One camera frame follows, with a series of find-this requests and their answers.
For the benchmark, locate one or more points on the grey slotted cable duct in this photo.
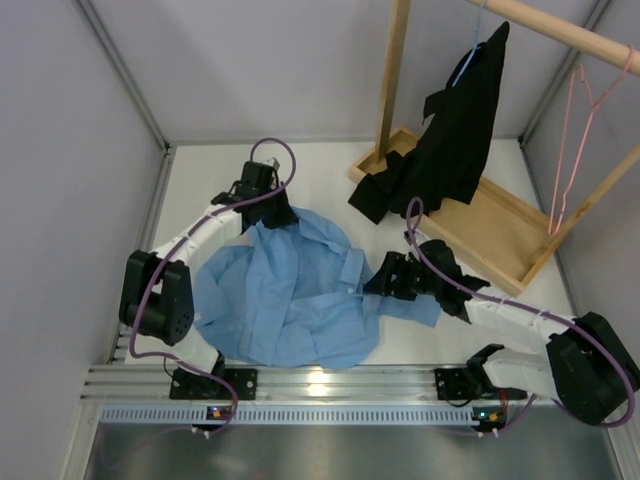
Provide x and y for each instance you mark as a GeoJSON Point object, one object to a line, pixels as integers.
{"type": "Point", "coordinates": [411, 415]}

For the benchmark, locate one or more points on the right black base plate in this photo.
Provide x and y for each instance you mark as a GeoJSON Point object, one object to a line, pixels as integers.
{"type": "Point", "coordinates": [456, 384]}

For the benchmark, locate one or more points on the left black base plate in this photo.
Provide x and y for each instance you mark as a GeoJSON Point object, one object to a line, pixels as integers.
{"type": "Point", "coordinates": [189, 386]}

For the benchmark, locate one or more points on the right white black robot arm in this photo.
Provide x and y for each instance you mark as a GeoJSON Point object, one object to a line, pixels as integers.
{"type": "Point", "coordinates": [579, 363]}

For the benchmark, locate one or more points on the aluminium mounting rail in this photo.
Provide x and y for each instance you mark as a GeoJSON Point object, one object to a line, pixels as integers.
{"type": "Point", "coordinates": [312, 385]}

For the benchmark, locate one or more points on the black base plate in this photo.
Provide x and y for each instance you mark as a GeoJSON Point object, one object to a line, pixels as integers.
{"type": "Point", "coordinates": [189, 386]}
{"type": "Point", "coordinates": [456, 384]}

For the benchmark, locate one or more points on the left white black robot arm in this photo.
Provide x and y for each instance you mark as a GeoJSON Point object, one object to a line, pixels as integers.
{"type": "Point", "coordinates": [157, 298]}

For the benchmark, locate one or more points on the blue wire hanger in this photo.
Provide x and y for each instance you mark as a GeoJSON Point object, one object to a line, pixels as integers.
{"type": "Point", "coordinates": [474, 48]}

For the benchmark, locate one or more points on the light blue shirt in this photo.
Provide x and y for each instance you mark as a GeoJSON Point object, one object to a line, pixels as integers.
{"type": "Point", "coordinates": [294, 296]}

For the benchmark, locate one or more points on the wooden clothes rack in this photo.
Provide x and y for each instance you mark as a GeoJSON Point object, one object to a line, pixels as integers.
{"type": "Point", "coordinates": [497, 234]}

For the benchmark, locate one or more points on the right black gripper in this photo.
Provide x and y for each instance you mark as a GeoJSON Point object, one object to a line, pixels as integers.
{"type": "Point", "coordinates": [382, 284]}

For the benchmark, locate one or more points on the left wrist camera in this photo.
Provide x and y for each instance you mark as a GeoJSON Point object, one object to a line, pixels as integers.
{"type": "Point", "coordinates": [273, 163]}

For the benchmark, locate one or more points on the black shirt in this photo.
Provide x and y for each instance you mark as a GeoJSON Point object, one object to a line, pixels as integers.
{"type": "Point", "coordinates": [448, 160]}

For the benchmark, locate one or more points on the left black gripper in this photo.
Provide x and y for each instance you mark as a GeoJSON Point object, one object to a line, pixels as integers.
{"type": "Point", "coordinates": [286, 216]}

